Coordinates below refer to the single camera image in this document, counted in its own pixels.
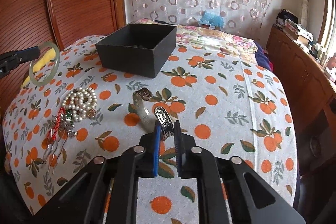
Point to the pile of folded clothes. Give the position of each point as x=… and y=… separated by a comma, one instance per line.
x=291, y=26

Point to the small cardboard box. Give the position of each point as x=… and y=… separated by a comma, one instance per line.
x=210, y=26

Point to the row of small bottles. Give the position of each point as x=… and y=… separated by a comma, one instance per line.
x=324, y=58

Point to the wooden frame window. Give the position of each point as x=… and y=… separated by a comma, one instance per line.
x=331, y=19

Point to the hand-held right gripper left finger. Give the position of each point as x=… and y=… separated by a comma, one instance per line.
x=157, y=150

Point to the silver hairpin with charms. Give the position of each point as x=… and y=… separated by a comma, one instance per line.
x=68, y=129

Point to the dark waste bin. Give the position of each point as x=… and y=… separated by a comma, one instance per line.
x=316, y=146

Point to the orange fruit print cloth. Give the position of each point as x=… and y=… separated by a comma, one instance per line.
x=223, y=98

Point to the pale green jade bangle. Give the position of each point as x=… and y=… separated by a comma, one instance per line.
x=58, y=56

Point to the floral blanket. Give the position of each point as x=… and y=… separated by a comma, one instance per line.
x=210, y=37

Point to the brown wooden cabinet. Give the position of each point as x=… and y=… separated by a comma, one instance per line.
x=296, y=69

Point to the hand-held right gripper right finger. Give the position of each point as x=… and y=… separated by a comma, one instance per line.
x=178, y=150

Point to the yellow plush toy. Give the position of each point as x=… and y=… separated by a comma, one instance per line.
x=44, y=61

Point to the dark blue blanket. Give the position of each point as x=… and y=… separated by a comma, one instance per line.
x=262, y=58

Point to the black cardboard box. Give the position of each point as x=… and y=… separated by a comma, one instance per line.
x=126, y=61

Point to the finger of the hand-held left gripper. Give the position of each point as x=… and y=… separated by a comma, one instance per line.
x=32, y=53

